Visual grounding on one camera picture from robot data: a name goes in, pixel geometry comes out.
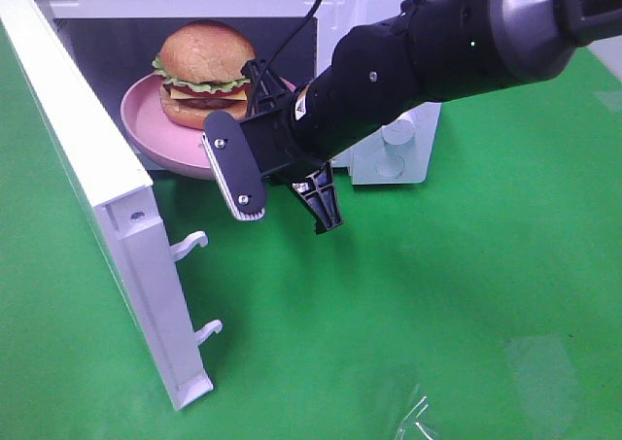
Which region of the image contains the white microwave door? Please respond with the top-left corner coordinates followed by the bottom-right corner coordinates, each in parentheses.
top-left (1, 0), bottom-right (223, 410)

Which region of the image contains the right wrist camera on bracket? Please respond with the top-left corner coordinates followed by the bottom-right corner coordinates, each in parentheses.
top-left (202, 111), bottom-right (267, 221)

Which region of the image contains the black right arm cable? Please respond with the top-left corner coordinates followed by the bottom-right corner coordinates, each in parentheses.
top-left (247, 0), bottom-right (429, 116)

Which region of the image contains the white microwave oven body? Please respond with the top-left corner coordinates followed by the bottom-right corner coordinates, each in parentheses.
top-left (35, 0), bottom-right (440, 185)

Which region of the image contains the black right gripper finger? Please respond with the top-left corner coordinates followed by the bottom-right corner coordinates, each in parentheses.
top-left (242, 59), bottom-right (294, 118)
top-left (290, 162), bottom-right (343, 235)

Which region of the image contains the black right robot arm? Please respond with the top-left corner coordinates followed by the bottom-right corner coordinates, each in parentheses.
top-left (229, 0), bottom-right (621, 232)

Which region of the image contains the lower white microwave knob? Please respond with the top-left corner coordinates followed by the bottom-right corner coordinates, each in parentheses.
top-left (380, 113), bottom-right (416, 146)

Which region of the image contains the round microwave door button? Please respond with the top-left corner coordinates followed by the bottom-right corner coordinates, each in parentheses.
top-left (375, 154), bottom-right (405, 179)

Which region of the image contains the pink round plate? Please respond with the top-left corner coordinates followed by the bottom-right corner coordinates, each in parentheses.
top-left (120, 73), bottom-right (297, 182)

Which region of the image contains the burger with lettuce and cheese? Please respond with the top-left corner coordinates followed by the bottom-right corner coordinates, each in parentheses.
top-left (152, 20), bottom-right (256, 130)

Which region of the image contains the clear tape piece on table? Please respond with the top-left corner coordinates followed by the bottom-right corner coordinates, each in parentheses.
top-left (393, 395), bottom-right (438, 440)

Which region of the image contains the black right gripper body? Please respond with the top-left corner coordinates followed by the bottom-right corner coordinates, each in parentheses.
top-left (242, 89), bottom-right (333, 187)

